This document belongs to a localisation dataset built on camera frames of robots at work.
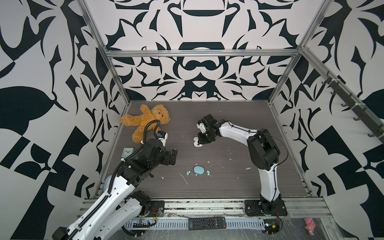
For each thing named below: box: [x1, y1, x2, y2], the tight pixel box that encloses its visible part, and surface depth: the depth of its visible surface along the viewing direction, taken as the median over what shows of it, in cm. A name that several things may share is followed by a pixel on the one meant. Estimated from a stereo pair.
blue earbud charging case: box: [193, 165, 205, 175], surface depth 87 cm
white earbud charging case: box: [193, 136, 203, 148], surface depth 98 cm
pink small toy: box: [304, 217, 316, 236], surface depth 70 cm
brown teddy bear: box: [121, 104, 171, 144], surface depth 101 cm
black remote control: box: [188, 217, 227, 231], surface depth 71 cm
